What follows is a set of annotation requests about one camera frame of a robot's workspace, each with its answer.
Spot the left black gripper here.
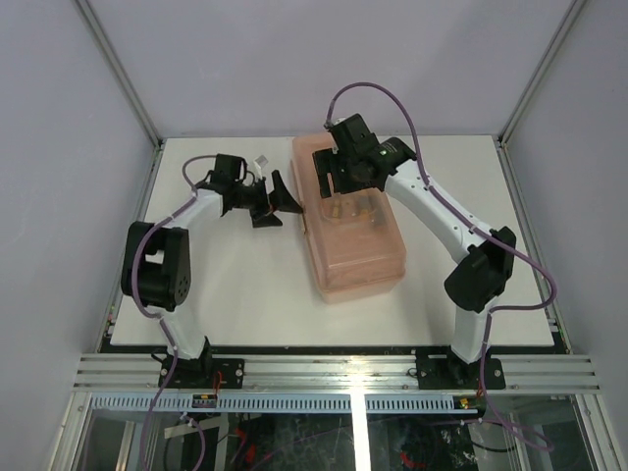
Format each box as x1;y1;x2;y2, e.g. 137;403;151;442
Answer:
232;169;303;227

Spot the pink plastic tool box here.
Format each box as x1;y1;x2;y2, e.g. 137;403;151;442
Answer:
290;133;406;303

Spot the orange handled black screwdriver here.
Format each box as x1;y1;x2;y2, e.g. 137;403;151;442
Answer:
357;196;377;222

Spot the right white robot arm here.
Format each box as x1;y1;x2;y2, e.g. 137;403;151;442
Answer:
312;114;516;388

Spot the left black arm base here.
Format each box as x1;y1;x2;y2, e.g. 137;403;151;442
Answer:
151;340;245;391

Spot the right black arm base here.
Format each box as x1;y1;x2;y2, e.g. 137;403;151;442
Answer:
414;346;506;391

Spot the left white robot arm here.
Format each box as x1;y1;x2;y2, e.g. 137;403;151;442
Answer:
121;154;303;388

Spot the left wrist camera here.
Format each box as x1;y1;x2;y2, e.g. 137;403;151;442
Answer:
251;155;269;180

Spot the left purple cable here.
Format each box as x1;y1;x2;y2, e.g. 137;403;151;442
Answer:
131;155;220;471

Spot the purple cable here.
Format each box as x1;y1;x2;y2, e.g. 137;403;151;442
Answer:
131;155;220;471
324;81;559;452

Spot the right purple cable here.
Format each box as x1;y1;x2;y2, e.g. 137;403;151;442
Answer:
324;81;559;452

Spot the aluminium mounting rail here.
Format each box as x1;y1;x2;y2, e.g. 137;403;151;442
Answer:
73;353;602;395

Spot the left aluminium frame post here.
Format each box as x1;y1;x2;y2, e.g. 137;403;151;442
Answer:
73;0;164;149

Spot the aluminium frame post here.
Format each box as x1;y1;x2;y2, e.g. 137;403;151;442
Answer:
73;0;164;149
497;0;590;148

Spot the slotted cable duct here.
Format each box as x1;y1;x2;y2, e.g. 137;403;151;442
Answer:
90;392;478;415

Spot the right aluminium frame post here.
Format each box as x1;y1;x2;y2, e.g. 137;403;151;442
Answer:
497;0;590;148

